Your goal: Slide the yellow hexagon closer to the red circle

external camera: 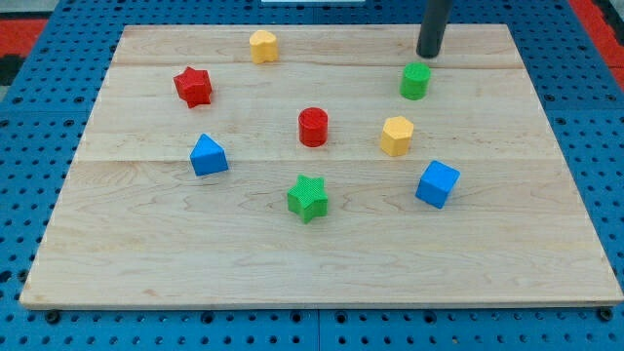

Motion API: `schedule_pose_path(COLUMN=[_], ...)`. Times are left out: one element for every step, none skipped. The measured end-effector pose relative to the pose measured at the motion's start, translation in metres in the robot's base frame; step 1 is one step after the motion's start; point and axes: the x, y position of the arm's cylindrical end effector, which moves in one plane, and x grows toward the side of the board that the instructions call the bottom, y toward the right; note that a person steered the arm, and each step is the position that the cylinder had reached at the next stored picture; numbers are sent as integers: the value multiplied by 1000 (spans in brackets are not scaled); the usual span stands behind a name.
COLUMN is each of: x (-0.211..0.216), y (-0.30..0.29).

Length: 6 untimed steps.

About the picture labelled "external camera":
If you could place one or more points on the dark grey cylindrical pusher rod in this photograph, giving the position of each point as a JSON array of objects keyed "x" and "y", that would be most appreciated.
[{"x": 433, "y": 27}]

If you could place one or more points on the light wooden board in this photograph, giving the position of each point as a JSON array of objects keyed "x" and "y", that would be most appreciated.
[{"x": 134, "y": 228}]

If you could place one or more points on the blue cube block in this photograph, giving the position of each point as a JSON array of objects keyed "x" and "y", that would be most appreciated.
[{"x": 436, "y": 183}]

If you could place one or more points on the yellow hexagon block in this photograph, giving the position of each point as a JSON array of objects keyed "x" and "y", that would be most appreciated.
[{"x": 396, "y": 136}]

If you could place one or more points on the red cylinder block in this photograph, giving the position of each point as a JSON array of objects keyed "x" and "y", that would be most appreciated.
[{"x": 313, "y": 123}]

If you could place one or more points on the blue triangle block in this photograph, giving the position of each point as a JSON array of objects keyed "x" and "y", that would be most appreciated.
[{"x": 207, "y": 157}]

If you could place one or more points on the green cylinder block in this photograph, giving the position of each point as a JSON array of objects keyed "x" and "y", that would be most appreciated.
[{"x": 415, "y": 80}]

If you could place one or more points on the red star block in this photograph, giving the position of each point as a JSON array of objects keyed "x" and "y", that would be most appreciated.
[{"x": 194, "y": 86}]

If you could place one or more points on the yellow heart block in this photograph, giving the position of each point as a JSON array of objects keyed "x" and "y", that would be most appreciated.
[{"x": 263, "y": 47}]

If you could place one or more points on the green star block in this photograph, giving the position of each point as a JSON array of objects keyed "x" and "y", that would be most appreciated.
[{"x": 308, "y": 198}]

